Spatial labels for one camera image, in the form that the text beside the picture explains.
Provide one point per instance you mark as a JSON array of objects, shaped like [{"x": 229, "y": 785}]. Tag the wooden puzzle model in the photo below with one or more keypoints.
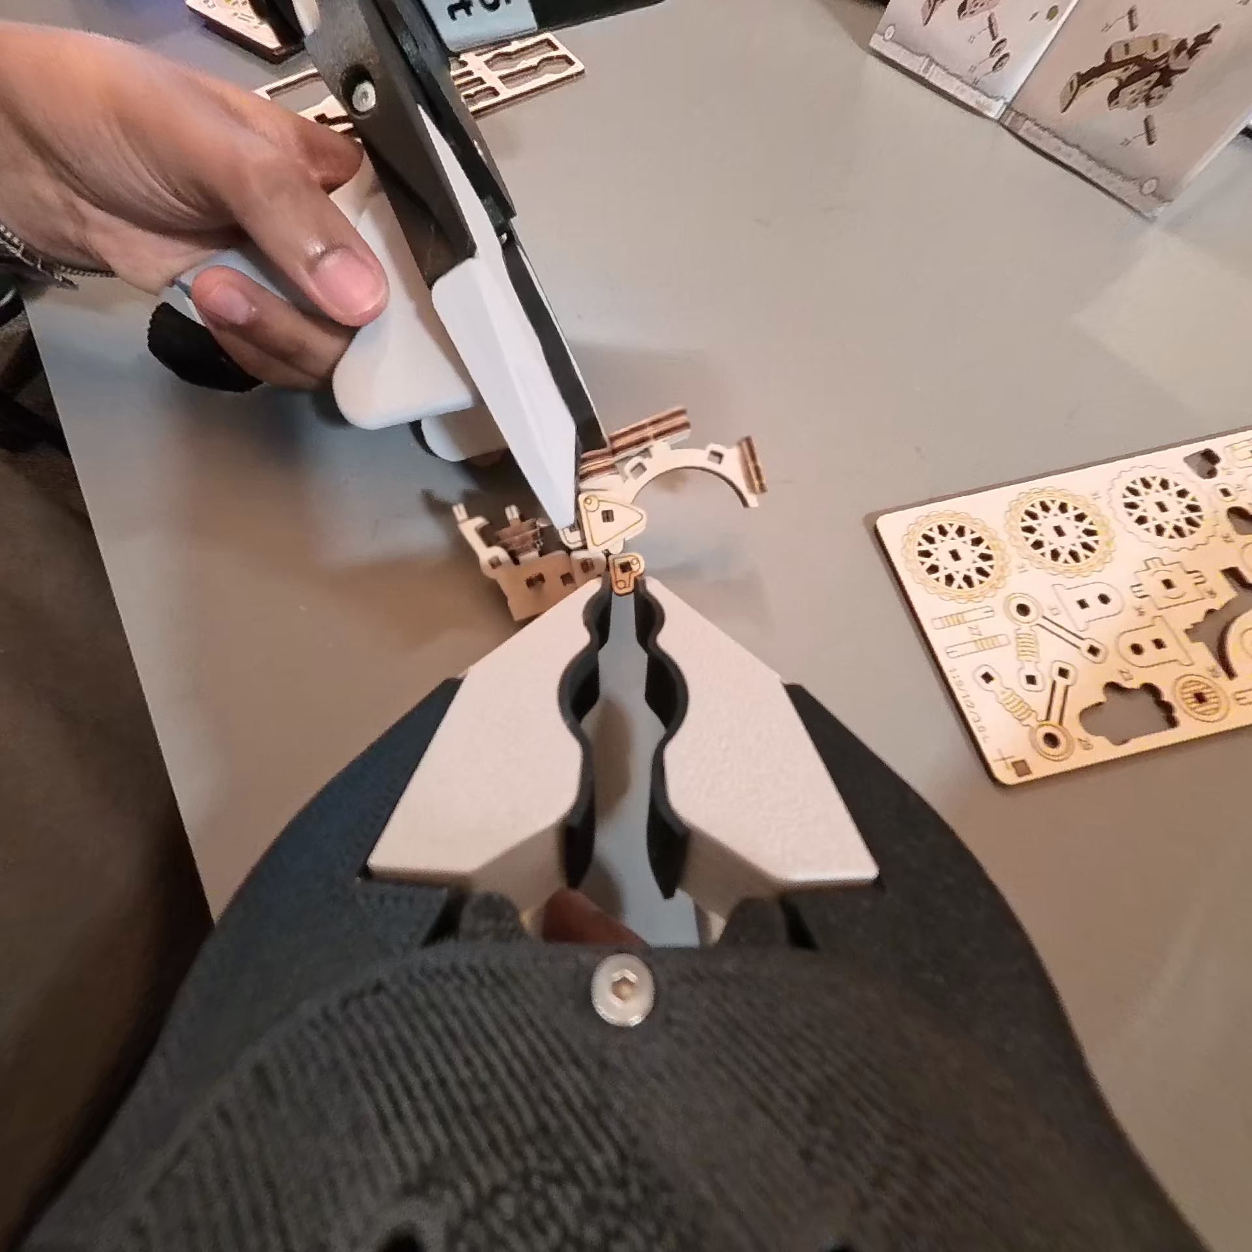
[{"x": 611, "y": 513}]

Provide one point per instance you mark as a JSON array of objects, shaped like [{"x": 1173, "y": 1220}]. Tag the wooden puzzle sheet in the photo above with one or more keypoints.
[
  {"x": 1085, "y": 612},
  {"x": 244, "y": 25}
]

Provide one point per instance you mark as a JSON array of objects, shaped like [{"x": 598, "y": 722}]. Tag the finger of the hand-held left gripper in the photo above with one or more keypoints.
[{"x": 508, "y": 372}]

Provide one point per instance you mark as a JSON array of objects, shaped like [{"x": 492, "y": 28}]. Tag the person's right hand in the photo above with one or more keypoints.
[{"x": 587, "y": 920}]

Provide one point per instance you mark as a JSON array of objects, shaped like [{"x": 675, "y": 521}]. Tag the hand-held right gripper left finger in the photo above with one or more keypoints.
[{"x": 489, "y": 773}]

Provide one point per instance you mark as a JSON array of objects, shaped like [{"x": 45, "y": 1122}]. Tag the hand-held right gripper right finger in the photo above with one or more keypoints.
[{"x": 763, "y": 764}]

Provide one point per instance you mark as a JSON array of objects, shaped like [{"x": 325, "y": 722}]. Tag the small wooden puzzle piece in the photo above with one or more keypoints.
[{"x": 623, "y": 576}]

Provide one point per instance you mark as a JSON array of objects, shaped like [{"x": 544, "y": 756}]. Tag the emptied wooden puzzle frame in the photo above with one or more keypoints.
[{"x": 562, "y": 74}]

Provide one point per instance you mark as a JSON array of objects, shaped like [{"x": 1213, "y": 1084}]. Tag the person's olive clothing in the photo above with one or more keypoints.
[{"x": 88, "y": 783}]

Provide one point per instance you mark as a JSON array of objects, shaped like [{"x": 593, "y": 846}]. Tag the person's left hand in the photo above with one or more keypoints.
[{"x": 146, "y": 166}]

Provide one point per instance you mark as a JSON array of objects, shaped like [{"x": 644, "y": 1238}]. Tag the grey desk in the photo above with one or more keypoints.
[{"x": 782, "y": 294}]

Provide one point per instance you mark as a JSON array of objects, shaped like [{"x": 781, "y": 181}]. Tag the folded printed instruction sheet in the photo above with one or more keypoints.
[{"x": 1076, "y": 89}]

